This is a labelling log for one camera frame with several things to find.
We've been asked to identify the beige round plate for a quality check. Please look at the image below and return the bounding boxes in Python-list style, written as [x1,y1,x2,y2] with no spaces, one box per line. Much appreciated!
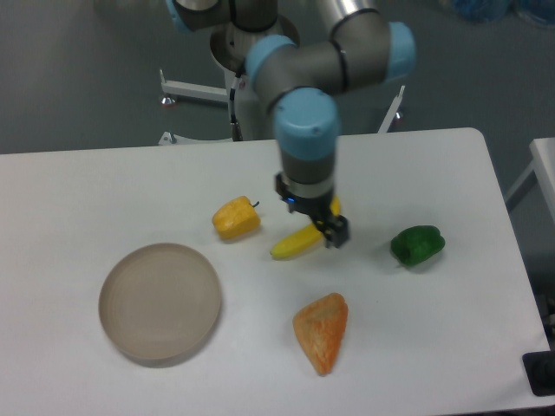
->
[98,243,223,367]

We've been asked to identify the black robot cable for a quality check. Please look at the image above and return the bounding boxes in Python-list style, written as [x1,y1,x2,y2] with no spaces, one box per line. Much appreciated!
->
[228,64,246,142]

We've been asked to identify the blue bag in background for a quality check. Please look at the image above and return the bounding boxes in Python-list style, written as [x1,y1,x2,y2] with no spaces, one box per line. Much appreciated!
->
[440,0,554,29]

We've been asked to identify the black device at table edge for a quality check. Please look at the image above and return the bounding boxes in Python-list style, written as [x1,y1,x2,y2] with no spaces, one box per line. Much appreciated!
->
[522,351,554,397]

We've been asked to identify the orange croissant pastry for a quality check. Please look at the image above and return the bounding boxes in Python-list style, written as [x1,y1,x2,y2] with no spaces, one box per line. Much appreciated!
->
[292,293,349,376]

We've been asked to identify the yellow banana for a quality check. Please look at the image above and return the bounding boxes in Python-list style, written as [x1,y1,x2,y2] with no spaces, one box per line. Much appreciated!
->
[270,222,324,260]

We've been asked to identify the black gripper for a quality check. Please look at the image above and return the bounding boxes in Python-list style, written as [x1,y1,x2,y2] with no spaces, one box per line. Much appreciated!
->
[275,172,349,249]

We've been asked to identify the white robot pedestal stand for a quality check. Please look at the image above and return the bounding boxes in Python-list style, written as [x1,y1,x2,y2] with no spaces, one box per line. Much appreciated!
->
[160,8,416,141]

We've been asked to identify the white side table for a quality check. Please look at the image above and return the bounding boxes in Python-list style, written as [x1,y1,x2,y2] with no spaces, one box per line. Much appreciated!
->
[504,137,555,218]

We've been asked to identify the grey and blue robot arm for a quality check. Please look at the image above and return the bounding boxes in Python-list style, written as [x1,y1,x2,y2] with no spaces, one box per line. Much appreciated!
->
[160,1,416,247]

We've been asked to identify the yellow bell pepper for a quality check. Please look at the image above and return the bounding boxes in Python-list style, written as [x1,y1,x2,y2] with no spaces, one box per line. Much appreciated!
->
[212,196,261,240]

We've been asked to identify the green bell pepper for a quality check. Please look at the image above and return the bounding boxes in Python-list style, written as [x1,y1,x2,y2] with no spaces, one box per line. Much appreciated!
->
[390,225,446,267]

